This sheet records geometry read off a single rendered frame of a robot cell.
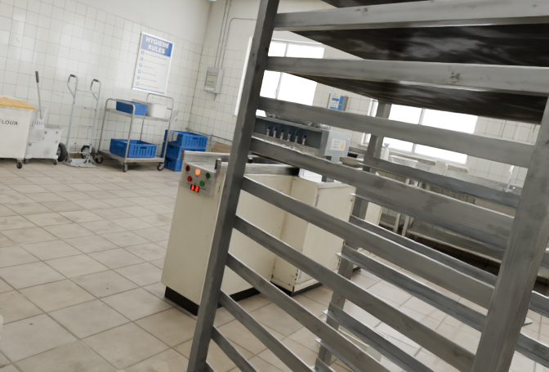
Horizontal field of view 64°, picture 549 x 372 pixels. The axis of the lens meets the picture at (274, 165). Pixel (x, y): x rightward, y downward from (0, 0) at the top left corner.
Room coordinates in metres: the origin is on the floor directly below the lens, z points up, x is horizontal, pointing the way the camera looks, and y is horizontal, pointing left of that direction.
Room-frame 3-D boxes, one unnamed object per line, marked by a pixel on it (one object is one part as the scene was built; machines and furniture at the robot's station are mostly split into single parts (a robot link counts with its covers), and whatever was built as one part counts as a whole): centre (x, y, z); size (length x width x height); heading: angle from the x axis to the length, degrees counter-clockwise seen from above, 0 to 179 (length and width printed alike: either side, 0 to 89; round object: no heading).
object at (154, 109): (6.50, 2.00, 0.90); 0.44 x 0.36 x 0.20; 66
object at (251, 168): (3.13, -0.28, 0.87); 2.01 x 0.03 x 0.07; 145
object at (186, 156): (3.30, -0.04, 0.87); 2.01 x 0.03 x 0.07; 145
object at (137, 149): (6.33, 2.08, 0.29); 0.56 x 0.38 x 0.20; 155
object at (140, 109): (6.15, 2.14, 0.88); 0.40 x 0.30 x 0.16; 61
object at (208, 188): (2.41, 0.40, 0.77); 0.24 x 0.04 x 0.14; 55
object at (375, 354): (2.30, -0.62, 0.08); 0.30 x 0.22 x 0.16; 48
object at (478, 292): (0.75, -0.13, 1.05); 0.64 x 0.03 x 0.03; 39
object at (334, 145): (3.12, -0.09, 1.01); 0.72 x 0.33 x 0.34; 55
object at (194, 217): (2.71, 0.19, 0.45); 0.70 x 0.34 x 0.90; 145
